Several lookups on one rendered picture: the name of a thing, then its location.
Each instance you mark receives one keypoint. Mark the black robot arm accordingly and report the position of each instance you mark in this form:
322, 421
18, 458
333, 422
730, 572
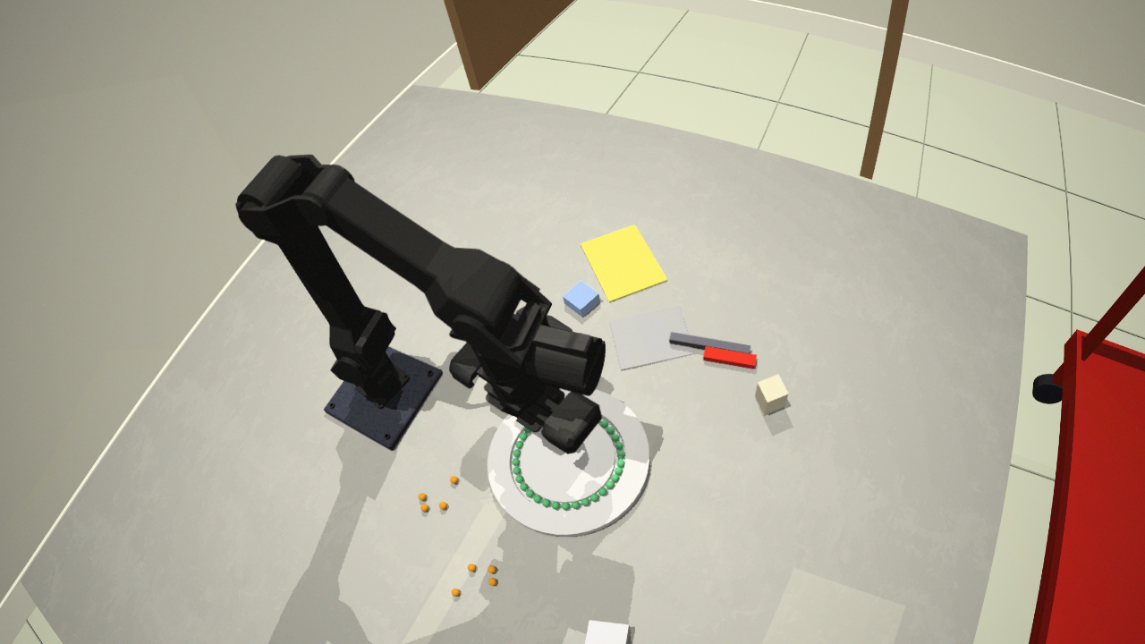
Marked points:
469, 290

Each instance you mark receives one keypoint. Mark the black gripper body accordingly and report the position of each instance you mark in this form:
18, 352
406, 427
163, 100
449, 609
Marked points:
569, 423

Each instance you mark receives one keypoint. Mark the white round board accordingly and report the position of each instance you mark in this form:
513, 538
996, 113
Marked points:
561, 477

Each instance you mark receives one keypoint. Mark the light blue cube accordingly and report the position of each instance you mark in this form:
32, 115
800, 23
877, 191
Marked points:
581, 298

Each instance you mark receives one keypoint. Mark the cream cube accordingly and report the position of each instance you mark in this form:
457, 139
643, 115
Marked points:
771, 394

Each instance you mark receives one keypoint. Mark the yellow flat rectangular board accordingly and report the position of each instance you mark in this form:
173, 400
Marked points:
623, 263

